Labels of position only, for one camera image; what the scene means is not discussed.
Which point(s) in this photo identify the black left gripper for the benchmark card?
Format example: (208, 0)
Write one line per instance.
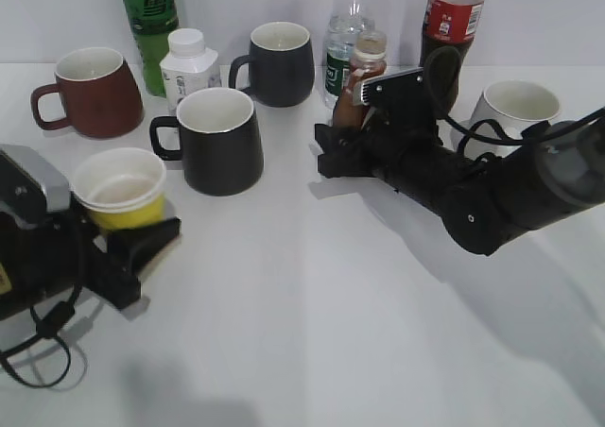
(60, 253)

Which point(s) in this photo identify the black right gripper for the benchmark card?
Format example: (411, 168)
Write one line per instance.
(403, 150)

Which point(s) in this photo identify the yellow paper cup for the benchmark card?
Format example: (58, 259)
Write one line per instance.
(121, 188)

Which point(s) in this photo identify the brown Nescafe coffee bottle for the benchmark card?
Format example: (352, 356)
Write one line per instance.
(368, 60)

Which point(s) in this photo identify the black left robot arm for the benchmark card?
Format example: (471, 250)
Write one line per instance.
(7, 285)

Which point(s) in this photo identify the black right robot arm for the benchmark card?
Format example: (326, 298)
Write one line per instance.
(483, 203)

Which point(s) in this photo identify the dark mug rear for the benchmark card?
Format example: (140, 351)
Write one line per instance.
(281, 65)

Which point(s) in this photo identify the black mug front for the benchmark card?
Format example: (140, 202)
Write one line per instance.
(215, 136)

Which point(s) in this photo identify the clear water bottle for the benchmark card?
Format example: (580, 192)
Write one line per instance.
(347, 20)

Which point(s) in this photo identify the brown ceramic mug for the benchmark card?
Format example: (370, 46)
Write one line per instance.
(98, 93)

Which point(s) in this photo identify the white ceramic mug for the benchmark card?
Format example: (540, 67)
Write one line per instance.
(515, 105)

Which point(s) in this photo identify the cola bottle red label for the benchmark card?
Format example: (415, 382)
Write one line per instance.
(448, 32)

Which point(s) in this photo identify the white milk bottle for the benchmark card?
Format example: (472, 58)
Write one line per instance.
(189, 66)

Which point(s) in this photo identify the green plastic soda bottle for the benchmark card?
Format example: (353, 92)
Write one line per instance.
(151, 21)

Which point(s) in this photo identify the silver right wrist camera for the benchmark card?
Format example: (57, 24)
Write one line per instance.
(383, 90)

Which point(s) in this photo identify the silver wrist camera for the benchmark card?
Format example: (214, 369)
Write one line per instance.
(32, 189)
(383, 90)

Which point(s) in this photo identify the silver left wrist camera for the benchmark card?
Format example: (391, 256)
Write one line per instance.
(32, 189)

